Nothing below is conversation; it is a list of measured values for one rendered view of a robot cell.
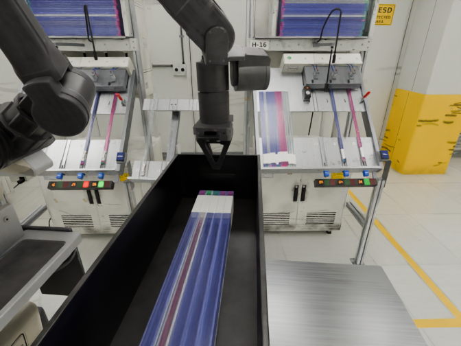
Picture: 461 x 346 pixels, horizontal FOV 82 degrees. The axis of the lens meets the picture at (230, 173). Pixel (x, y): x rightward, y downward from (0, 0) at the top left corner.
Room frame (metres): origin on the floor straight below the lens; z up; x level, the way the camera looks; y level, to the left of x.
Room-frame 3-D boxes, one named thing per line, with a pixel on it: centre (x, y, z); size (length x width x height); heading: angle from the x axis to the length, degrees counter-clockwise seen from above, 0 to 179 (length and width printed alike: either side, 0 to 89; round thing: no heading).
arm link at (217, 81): (0.50, 0.03, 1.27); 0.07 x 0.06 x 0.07; 101
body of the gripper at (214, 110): (0.50, 0.03, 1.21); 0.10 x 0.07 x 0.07; 175
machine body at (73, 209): (1.95, 0.97, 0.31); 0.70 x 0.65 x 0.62; 91
